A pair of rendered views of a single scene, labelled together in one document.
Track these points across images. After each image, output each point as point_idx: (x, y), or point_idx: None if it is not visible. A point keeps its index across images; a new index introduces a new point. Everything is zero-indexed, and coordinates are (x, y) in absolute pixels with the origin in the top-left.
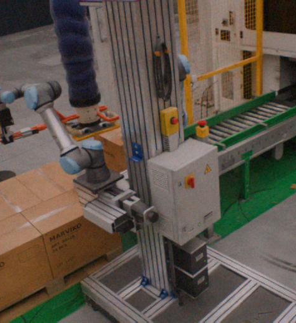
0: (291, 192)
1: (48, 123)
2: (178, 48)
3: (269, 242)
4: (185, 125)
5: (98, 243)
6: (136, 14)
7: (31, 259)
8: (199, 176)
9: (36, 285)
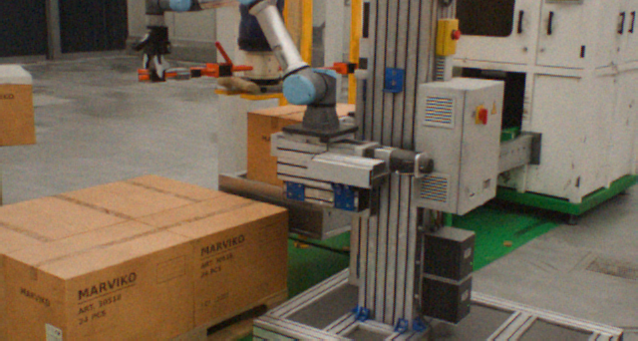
0: (506, 248)
1: (271, 26)
2: (248, 101)
3: (504, 297)
4: None
5: (259, 279)
6: None
7: (172, 280)
8: (487, 114)
9: (168, 333)
